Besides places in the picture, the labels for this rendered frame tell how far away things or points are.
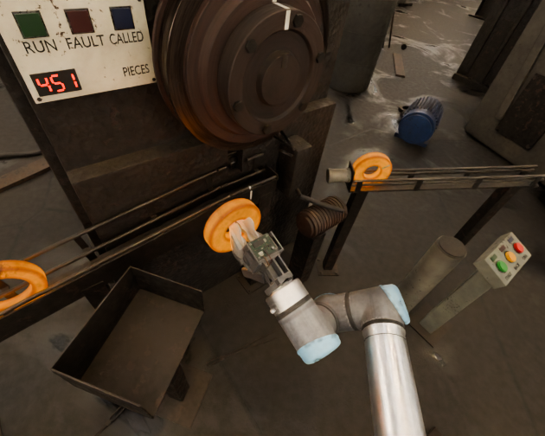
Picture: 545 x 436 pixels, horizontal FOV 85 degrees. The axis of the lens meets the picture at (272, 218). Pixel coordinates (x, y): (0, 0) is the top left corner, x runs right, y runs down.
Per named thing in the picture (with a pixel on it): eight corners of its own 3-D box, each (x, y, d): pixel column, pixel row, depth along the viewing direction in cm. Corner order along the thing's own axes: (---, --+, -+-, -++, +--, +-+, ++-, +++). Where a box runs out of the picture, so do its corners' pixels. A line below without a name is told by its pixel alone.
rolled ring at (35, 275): (-81, 317, 63) (-81, 305, 65) (12, 324, 80) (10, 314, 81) (-13, 260, 64) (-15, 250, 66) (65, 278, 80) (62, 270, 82)
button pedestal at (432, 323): (402, 323, 151) (477, 253, 106) (427, 299, 162) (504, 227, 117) (429, 350, 143) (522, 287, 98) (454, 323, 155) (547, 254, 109)
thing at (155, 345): (134, 425, 112) (48, 369, 59) (170, 355, 129) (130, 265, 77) (182, 446, 109) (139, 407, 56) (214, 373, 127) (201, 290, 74)
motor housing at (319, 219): (280, 273, 163) (296, 206, 124) (309, 255, 174) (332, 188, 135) (295, 291, 157) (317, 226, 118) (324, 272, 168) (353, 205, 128)
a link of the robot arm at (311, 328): (316, 355, 69) (301, 376, 60) (286, 308, 72) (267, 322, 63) (348, 336, 66) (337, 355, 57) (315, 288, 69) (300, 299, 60)
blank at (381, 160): (357, 187, 127) (359, 192, 125) (344, 163, 117) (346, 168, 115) (394, 171, 122) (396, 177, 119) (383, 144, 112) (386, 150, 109)
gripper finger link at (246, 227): (246, 201, 71) (266, 232, 69) (240, 213, 76) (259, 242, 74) (234, 206, 70) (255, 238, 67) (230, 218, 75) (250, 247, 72)
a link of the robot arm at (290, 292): (299, 298, 72) (268, 321, 67) (288, 282, 73) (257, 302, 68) (314, 289, 64) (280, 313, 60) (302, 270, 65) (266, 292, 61)
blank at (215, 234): (196, 217, 67) (204, 226, 65) (252, 187, 73) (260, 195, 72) (208, 253, 79) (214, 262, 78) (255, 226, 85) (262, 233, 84)
